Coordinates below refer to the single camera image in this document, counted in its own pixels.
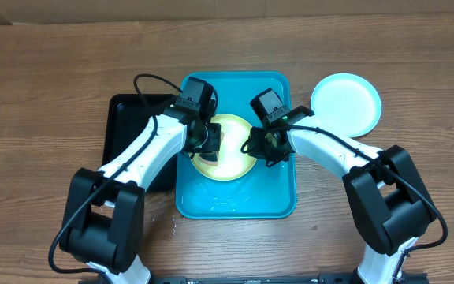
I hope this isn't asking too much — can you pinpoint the dark wet sponge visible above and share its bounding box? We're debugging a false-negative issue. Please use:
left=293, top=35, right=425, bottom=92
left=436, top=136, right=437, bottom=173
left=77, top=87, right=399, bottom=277
left=199, top=132, right=224, bottom=166

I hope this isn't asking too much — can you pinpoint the yellow-green plate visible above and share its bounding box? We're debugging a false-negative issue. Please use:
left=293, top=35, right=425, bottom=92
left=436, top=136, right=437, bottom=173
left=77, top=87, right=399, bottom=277
left=192, top=114, right=257, bottom=181

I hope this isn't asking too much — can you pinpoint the light blue plate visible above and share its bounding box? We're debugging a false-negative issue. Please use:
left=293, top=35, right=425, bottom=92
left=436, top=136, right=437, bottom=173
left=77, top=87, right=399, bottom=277
left=310, top=73, right=382, bottom=137

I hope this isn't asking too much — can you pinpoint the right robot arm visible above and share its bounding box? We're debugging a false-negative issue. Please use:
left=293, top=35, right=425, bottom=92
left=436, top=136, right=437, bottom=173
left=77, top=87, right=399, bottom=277
left=241, top=106, right=437, bottom=283

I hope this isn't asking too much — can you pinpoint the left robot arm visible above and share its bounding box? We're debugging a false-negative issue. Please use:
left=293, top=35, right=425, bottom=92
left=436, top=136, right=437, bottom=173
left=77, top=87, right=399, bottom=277
left=48, top=111, right=221, bottom=283

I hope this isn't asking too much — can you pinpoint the teal plastic tray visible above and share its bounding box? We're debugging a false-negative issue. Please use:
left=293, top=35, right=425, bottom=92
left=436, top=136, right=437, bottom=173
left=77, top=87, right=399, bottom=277
left=176, top=71, right=297, bottom=219

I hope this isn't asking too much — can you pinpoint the black plastic tray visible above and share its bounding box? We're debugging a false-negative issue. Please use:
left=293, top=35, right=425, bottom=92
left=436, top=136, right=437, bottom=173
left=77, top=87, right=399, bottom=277
left=102, top=94, right=177, bottom=192

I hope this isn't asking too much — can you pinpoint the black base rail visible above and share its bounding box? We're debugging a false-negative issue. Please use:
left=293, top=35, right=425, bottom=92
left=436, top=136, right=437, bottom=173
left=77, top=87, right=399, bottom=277
left=147, top=271, right=429, bottom=284

